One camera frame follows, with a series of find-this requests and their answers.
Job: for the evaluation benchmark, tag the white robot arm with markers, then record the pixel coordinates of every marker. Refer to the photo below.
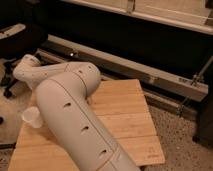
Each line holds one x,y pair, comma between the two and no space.
61,94

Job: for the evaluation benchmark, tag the metal diagonal rod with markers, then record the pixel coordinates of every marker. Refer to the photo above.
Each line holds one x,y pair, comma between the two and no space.
198,77

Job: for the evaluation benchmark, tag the translucent white plastic cup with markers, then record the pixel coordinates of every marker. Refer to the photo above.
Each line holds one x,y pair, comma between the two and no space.
32,117

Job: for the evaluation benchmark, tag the black cabinet on right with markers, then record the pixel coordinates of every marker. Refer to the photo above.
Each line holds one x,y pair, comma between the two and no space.
204,120

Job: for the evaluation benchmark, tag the grey metal floor rail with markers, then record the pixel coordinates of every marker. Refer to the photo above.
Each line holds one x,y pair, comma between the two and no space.
162,87

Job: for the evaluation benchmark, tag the black office chair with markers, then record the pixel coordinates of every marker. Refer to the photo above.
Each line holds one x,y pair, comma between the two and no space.
15,42

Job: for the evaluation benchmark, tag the light wooden upper shelf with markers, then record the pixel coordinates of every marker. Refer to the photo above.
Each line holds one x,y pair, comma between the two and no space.
187,14

